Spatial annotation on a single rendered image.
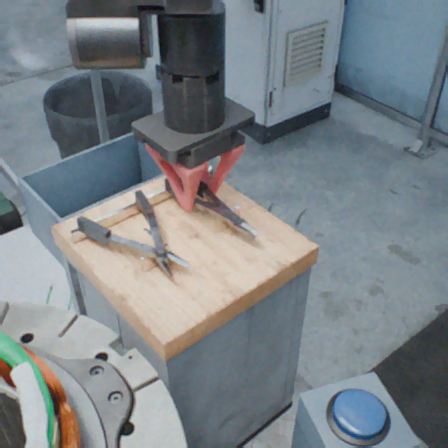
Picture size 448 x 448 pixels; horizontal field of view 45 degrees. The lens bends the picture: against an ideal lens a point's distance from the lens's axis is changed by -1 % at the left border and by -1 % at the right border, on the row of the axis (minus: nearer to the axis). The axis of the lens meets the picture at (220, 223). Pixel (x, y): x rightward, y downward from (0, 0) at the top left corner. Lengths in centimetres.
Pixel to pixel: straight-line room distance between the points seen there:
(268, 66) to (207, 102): 211
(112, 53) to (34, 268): 58
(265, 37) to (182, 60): 206
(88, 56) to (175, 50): 7
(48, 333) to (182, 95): 22
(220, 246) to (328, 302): 145
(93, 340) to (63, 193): 32
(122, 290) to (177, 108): 17
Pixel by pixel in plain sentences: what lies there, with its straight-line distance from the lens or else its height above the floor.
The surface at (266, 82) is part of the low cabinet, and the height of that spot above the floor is 33.
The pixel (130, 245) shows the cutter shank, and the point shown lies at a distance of 51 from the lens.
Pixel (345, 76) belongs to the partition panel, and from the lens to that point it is 307.
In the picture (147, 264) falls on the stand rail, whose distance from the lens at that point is 51.
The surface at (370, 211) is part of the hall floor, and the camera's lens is 240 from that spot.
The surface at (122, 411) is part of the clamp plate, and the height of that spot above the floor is 110.
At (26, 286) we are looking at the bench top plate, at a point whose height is 78.
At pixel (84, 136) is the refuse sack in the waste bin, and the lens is 190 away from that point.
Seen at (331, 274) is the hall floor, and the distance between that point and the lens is 207.
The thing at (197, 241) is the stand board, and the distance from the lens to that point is 55.
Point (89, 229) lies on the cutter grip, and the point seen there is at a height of 109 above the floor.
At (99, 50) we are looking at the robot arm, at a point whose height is 126.
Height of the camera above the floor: 142
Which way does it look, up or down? 39 degrees down
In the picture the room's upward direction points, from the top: straight up
